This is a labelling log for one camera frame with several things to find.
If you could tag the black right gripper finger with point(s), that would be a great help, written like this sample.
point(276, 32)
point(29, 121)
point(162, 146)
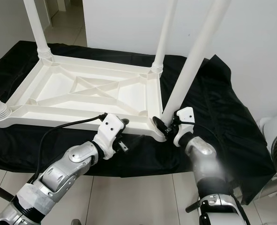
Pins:
point(160, 124)

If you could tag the white plastic table top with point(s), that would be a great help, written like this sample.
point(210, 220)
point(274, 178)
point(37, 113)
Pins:
point(54, 91)

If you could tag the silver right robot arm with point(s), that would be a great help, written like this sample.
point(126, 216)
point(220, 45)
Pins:
point(204, 161)

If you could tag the black cloth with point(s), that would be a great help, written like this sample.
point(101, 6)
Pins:
point(236, 122)

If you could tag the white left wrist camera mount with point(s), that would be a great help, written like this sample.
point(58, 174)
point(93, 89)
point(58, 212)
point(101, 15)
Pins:
point(110, 131)

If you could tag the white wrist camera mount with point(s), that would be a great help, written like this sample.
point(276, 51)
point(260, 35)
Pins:
point(110, 131)
point(186, 116)

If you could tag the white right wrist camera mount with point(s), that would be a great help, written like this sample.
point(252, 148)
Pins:
point(186, 116)

